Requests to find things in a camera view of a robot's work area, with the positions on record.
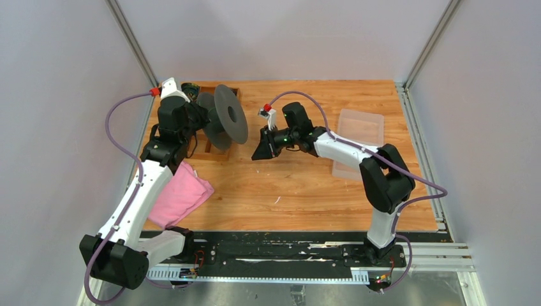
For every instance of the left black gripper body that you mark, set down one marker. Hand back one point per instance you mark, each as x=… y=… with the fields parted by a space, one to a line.
x=196 y=119

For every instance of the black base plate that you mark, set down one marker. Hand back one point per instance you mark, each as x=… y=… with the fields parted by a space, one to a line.
x=320 y=254

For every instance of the black cable spool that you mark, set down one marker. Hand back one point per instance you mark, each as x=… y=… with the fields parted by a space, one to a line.
x=226 y=120

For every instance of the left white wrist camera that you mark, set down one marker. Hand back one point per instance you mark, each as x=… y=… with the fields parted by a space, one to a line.
x=170 y=88

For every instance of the wooden compartment tray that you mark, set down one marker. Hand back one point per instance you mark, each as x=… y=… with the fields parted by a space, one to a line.
x=204 y=149

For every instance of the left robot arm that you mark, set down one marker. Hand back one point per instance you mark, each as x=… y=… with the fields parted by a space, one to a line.
x=143 y=230

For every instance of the pink cloth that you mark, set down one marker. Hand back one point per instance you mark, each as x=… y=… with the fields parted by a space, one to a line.
x=181 y=196

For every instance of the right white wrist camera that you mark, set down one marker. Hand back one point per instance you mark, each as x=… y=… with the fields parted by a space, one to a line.
x=269 y=114

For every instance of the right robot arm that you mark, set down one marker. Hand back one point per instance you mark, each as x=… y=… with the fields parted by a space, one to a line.
x=382 y=169

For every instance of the slotted aluminium cable duct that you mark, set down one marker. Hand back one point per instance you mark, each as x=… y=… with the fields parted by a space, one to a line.
x=176 y=274

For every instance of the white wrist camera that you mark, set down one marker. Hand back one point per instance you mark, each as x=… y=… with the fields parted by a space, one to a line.
x=170 y=88
x=269 y=114

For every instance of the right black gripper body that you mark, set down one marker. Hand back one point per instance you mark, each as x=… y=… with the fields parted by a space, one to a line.
x=275 y=141

